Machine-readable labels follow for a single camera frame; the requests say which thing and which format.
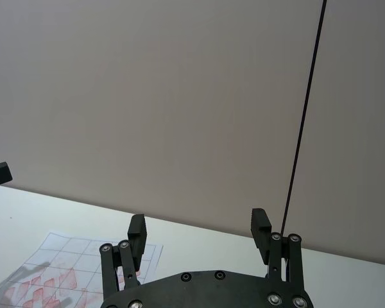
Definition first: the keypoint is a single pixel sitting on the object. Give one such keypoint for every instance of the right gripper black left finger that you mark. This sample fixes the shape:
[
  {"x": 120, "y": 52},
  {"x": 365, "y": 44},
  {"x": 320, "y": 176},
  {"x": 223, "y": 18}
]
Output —
[{"x": 138, "y": 239}]

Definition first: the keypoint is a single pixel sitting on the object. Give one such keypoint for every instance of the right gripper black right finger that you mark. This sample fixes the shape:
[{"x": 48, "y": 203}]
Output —
[{"x": 260, "y": 234}]

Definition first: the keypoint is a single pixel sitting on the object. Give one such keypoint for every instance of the white paper sheet red grid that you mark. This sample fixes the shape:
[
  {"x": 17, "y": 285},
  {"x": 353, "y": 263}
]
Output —
[{"x": 61, "y": 269}]

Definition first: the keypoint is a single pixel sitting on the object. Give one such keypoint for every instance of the white table cloth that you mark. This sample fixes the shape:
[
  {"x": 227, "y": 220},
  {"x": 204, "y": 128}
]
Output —
[{"x": 35, "y": 211}]

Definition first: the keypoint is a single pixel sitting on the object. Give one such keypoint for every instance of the plain pale wall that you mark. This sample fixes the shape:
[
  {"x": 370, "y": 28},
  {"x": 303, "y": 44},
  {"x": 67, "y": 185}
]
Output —
[{"x": 167, "y": 96}]

